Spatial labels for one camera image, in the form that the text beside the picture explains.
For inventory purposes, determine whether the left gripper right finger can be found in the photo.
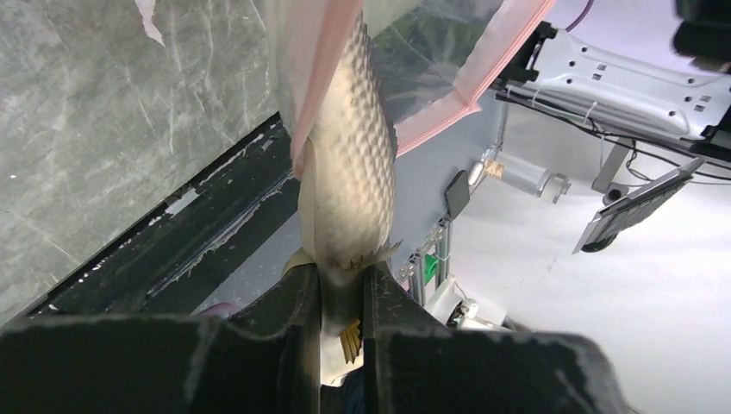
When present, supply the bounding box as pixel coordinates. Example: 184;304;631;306
364;265;628;413

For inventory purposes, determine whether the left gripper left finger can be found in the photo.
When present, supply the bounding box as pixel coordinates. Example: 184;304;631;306
1;266;320;413

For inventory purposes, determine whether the clear zip top bag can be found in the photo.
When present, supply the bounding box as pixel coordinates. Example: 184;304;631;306
255;0;553;176

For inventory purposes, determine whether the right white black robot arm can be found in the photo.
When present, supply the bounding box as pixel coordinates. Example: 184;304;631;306
504;1;730;161

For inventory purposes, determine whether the silver cylinder bottle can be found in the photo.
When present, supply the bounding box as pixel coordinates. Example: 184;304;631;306
467;147;571;204

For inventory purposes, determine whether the black keyboard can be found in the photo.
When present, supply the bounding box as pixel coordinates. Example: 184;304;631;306
573;158;705;254

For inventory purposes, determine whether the grey monitor stand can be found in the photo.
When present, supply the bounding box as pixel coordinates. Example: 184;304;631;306
591;138;632;205

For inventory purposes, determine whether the aluminium frame rail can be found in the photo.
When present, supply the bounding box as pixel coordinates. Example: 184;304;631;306
395;214;453;306

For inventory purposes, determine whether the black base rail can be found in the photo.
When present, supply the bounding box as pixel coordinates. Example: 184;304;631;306
29;116;298;317

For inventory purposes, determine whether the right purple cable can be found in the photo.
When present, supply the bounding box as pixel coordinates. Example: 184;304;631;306
565;0;595;33

